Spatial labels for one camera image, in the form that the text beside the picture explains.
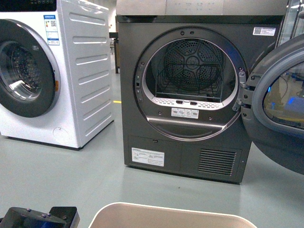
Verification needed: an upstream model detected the dark grey tumble dryer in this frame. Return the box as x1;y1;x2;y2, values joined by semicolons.
116;0;288;183

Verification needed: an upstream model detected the white front-load washing machine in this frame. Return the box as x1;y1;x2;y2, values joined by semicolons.
0;0;114;149

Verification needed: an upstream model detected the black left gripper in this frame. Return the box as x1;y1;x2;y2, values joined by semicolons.
0;206;80;228

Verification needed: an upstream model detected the open grey dryer door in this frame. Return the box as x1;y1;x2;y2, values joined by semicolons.
241;35;304;174

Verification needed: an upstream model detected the beige plastic laundry hamper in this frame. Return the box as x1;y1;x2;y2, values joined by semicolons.
89;202;256;228

